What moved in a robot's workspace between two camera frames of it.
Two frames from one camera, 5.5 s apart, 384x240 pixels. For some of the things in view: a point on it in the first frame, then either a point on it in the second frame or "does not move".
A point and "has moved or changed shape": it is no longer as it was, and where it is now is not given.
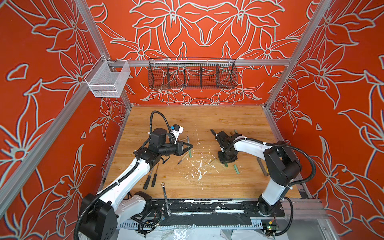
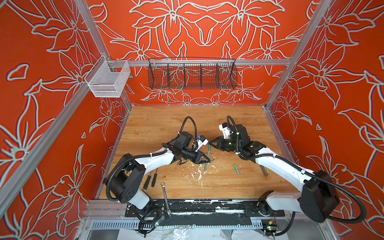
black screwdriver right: [155, 176] does not move
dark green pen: [189, 151] has moved or changed shape
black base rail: [173, 207] does not move
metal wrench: [168, 210] does not move
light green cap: [236, 169] does not move
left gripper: [179, 149] to [197, 159]
